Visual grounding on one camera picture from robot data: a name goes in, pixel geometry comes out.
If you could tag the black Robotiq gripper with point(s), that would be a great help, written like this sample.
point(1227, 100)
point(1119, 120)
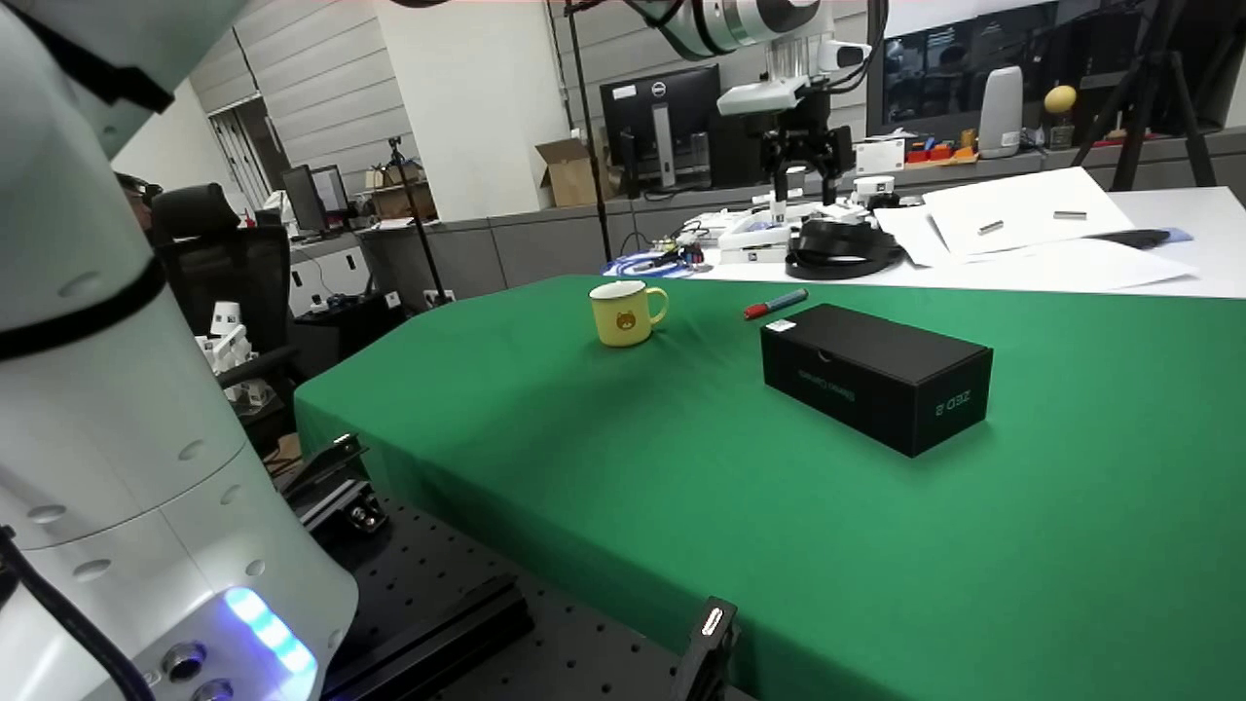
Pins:
point(809, 141)

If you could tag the black marker pen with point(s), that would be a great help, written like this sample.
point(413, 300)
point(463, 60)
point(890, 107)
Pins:
point(775, 307)

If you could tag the yellow mug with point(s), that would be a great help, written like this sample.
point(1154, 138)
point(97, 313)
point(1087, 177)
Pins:
point(625, 316)

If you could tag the black desktop computer box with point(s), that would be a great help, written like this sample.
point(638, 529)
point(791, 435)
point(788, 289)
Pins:
point(742, 155)

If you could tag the small white box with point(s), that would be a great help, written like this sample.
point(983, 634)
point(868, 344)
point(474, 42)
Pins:
point(883, 156)

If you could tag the white electronics box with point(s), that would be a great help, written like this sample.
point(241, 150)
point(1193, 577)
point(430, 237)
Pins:
point(747, 237)

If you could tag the orange and red items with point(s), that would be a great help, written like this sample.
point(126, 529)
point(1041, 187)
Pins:
point(939, 155)

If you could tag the black Dell monitor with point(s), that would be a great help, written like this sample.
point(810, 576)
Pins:
point(649, 122)

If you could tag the white cylindrical speaker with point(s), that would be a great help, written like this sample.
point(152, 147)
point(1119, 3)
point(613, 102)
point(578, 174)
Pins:
point(1001, 111)

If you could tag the black rectangular box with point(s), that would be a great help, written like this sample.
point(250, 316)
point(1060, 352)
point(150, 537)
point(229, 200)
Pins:
point(883, 377)

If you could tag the thin black stand pole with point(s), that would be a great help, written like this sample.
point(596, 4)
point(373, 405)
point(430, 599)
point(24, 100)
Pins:
point(588, 141)

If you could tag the white paper sheet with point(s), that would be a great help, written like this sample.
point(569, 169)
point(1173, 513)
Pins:
point(1026, 212)

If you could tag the dark glass window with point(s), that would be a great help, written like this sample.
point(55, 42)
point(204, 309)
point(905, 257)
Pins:
point(987, 42)

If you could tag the brown cardboard box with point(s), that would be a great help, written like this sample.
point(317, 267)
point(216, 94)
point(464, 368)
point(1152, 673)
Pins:
point(569, 177)

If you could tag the yellow ball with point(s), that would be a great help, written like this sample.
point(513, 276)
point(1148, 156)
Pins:
point(1060, 100)

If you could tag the grey low cabinet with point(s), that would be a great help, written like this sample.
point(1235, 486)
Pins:
point(508, 248)

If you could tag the flat black desk item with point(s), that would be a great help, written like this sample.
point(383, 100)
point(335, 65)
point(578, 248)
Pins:
point(1135, 241)

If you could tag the green table cloth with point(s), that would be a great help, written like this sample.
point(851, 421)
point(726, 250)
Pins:
point(779, 521)

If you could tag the slim black tripod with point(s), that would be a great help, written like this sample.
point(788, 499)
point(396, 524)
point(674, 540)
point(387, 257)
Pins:
point(413, 219)

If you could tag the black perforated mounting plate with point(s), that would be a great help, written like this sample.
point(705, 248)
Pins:
point(569, 648)

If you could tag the black office chair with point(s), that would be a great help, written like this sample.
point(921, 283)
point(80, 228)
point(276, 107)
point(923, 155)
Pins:
point(229, 277)

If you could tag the small white figurine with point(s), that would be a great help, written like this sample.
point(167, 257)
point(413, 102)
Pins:
point(230, 337)

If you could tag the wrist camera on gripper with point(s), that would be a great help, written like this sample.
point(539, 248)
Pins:
point(775, 100)

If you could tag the black camera tripod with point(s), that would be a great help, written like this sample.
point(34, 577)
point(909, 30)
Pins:
point(1152, 93)

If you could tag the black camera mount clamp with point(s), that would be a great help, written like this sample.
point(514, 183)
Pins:
point(705, 648)

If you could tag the black metal bracket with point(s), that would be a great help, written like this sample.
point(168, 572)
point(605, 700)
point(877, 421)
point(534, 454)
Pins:
point(335, 489)

